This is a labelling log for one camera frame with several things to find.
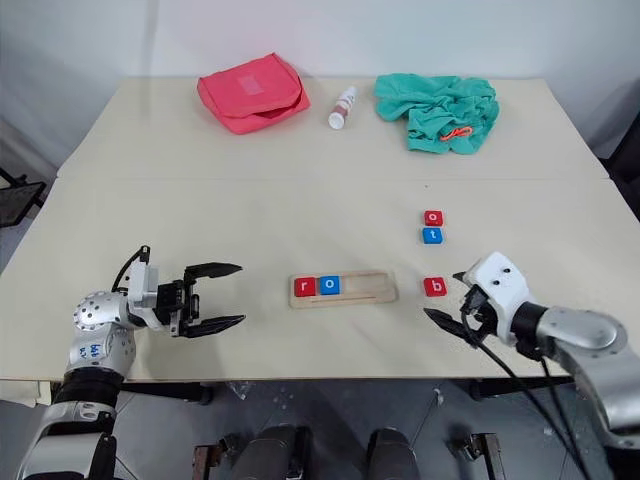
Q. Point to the white plastic bottle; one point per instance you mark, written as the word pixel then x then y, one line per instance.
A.
pixel 342 107

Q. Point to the red letter o block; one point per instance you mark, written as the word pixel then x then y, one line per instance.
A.
pixel 433 218

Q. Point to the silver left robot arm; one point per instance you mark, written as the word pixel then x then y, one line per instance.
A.
pixel 95 345

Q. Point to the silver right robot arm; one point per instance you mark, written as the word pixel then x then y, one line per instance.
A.
pixel 585 330

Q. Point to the rusty brown metal bracket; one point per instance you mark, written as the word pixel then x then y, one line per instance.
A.
pixel 486 450
pixel 205 462

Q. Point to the red letter r block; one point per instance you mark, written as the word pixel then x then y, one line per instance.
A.
pixel 305 287

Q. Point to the black table frame bar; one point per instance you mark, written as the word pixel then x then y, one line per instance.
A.
pixel 165 391
pixel 520 387

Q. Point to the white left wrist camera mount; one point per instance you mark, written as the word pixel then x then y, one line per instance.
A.
pixel 141 290

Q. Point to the green crumpled cloth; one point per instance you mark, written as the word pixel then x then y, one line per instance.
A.
pixel 430 105

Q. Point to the blue letter t block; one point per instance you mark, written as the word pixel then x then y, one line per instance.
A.
pixel 432 236

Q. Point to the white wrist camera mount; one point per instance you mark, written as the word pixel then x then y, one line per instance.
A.
pixel 500 285
pixel 141 290

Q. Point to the red letter b block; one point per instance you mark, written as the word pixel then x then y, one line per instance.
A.
pixel 435 286

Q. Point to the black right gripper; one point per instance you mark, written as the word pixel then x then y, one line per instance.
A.
pixel 480 312

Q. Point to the blue letter o block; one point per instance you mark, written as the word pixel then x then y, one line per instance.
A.
pixel 330 285

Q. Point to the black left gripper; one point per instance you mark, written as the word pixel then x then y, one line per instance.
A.
pixel 172 300

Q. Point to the black metal stand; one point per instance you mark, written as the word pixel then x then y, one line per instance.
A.
pixel 17 200

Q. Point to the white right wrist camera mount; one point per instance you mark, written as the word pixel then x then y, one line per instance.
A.
pixel 500 285

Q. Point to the wooden letter tray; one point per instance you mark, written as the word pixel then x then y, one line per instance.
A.
pixel 372 292

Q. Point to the dark rounded shape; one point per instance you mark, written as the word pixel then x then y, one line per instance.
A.
pixel 272 452
pixel 392 455

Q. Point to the red fabric pouch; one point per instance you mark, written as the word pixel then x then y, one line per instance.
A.
pixel 240 95

